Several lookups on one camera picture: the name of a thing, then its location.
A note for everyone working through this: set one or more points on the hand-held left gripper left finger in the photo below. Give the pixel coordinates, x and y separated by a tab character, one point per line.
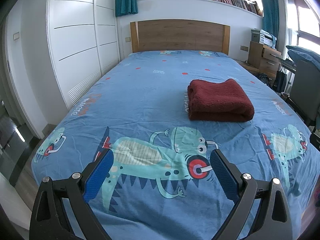
98	177

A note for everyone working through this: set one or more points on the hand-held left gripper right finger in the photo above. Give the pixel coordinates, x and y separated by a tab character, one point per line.
223	175

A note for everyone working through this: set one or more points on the dark red knit sweater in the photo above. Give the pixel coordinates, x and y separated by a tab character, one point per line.
220	97

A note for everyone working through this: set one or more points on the white low cabinet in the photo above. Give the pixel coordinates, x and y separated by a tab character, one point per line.
12	205

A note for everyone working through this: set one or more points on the bed with blue dinosaur sheet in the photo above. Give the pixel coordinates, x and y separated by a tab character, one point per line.
150	92

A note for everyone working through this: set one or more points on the dark backpack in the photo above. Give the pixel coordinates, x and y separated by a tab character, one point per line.
265	80

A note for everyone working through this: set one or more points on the black bag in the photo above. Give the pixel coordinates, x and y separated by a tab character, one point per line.
280	82

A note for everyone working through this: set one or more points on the wooden low nightstand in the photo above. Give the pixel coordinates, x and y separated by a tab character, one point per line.
250	67

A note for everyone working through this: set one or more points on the dark chair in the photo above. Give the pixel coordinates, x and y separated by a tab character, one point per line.
305	87

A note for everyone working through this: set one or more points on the wooden drawer cabinet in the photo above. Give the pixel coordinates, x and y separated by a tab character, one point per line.
257	55

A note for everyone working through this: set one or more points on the white wardrobe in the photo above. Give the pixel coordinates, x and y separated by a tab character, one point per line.
75	42

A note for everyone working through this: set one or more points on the grey printer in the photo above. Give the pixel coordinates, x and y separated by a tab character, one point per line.
262	37

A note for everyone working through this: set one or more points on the blue cushion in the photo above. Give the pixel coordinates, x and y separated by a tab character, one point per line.
305	53

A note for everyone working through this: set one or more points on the wooden bed headboard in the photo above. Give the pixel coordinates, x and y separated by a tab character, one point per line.
175	35

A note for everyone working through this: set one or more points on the long teal curtain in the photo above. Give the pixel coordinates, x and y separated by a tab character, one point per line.
270	17

